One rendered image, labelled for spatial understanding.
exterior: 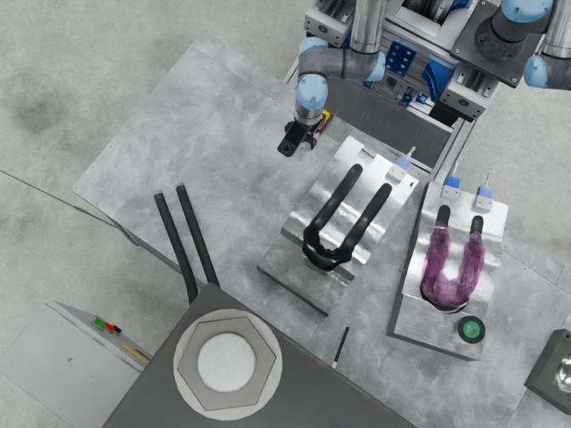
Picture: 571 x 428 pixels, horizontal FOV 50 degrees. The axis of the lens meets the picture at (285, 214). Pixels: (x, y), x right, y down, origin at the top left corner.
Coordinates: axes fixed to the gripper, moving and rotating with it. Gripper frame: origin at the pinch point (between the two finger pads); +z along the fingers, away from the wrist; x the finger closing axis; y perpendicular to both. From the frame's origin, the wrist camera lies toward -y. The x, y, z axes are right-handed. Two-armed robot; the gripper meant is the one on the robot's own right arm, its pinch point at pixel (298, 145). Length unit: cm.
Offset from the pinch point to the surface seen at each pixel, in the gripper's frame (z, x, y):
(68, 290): 95, 58, -79
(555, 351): 8, -97, -6
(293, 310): 15, -26, -40
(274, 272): 9.0, -15.3, -34.4
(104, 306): 95, 42, -75
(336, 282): 9.0, -32.5, -26.1
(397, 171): 3.3, -28.9, 11.8
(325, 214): 4.6, -18.2, -11.9
